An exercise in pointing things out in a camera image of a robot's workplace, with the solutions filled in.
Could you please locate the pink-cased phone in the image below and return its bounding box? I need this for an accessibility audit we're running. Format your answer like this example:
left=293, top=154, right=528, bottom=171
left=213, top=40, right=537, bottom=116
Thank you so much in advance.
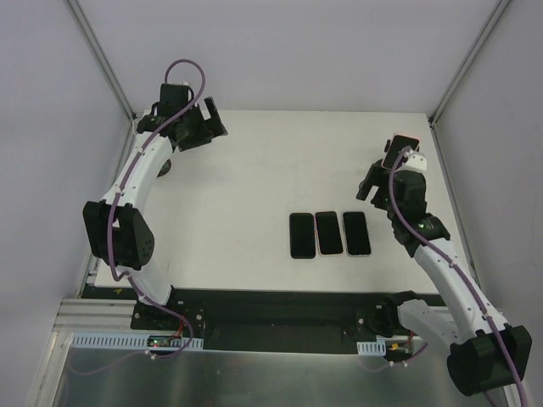
left=381, top=133, right=420, bottom=170

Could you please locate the white-cased phone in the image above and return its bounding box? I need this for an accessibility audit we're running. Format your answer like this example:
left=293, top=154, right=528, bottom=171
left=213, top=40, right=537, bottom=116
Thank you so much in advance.
left=315, top=211, right=344, bottom=256

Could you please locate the black phone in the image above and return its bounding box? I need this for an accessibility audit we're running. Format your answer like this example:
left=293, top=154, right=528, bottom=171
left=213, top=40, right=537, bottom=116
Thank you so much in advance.
left=289, top=213, right=316, bottom=259

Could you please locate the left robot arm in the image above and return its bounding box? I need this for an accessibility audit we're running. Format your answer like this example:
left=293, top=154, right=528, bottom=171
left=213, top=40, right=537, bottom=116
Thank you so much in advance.
left=82, top=83, right=227, bottom=330

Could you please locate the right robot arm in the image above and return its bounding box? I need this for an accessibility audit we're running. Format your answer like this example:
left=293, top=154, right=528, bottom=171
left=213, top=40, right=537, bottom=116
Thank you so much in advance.
left=356, top=162, right=532, bottom=406

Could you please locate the clear-cased phone on table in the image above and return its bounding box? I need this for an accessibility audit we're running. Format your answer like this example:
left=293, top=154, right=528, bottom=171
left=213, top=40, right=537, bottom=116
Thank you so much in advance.
left=343, top=211, right=372, bottom=256

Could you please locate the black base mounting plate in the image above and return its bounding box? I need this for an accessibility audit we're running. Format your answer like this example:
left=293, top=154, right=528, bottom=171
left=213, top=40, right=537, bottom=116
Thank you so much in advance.
left=131, top=288, right=409, bottom=354

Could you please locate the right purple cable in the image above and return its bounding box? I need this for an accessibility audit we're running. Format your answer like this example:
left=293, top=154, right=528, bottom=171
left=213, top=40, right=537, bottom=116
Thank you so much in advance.
left=360, top=146, right=531, bottom=407

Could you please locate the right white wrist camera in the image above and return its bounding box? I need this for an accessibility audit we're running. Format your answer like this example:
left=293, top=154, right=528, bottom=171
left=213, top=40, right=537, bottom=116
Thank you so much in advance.
left=399, top=150, right=428, bottom=173

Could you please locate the right white cable duct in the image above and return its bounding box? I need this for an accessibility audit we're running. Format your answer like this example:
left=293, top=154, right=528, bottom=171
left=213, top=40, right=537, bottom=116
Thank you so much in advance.
left=356, top=339, right=387, bottom=357

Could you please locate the white cable duct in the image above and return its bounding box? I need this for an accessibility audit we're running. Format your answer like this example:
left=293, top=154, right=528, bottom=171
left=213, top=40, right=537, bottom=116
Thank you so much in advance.
left=71, top=332, right=204, bottom=352
left=356, top=339, right=387, bottom=357

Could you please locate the left aluminium frame post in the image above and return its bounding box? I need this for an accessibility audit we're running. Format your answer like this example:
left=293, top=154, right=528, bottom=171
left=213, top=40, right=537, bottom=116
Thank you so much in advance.
left=64, top=0, right=137, bottom=120

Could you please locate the aluminium frame post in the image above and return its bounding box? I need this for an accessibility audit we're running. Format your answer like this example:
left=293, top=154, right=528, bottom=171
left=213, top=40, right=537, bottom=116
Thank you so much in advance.
left=428, top=0, right=514, bottom=129
left=64, top=0, right=137, bottom=120

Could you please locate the right aluminium frame post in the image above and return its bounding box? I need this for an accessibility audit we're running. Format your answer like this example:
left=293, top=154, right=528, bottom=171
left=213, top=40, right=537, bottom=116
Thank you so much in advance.
left=428, top=0, right=514, bottom=129

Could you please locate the left white cable duct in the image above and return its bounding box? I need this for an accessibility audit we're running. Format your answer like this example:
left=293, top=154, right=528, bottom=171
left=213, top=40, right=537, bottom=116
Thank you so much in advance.
left=71, top=332, right=204, bottom=352

